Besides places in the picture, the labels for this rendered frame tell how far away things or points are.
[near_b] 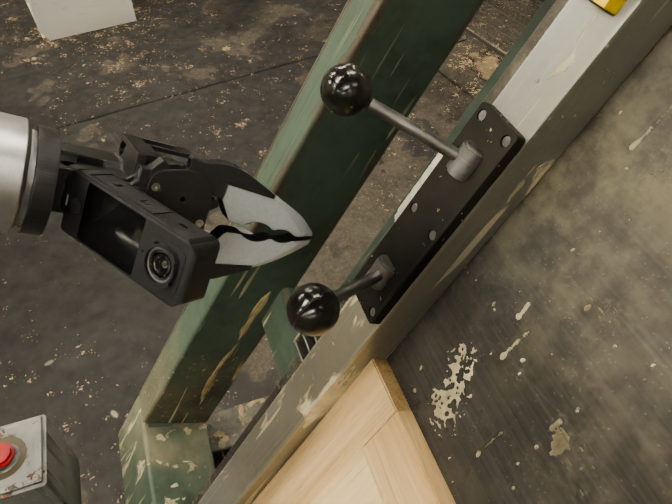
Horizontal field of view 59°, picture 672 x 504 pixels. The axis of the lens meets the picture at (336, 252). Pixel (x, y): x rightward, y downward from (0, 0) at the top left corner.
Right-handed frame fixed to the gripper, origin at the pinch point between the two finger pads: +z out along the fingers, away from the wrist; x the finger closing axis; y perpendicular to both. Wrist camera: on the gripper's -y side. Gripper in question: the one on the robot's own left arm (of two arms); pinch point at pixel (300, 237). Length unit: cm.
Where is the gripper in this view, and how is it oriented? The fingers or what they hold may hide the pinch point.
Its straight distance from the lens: 48.0
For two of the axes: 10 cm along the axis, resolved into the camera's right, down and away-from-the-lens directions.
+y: -4.8, -4.0, 7.8
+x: -3.4, 9.0, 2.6
